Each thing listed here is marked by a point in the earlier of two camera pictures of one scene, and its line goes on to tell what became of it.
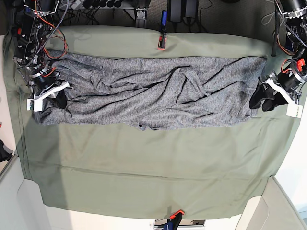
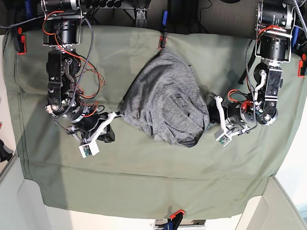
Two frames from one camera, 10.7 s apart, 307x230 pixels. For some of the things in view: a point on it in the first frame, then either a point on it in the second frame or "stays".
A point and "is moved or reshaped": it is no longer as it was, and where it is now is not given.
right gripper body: (44, 80) → (88, 126)
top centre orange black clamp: (162, 40) stays
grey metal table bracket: (141, 21) stays
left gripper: (287, 83) → (238, 118)
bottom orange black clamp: (172, 223) stays
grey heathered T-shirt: (150, 91) is moved or reshaped
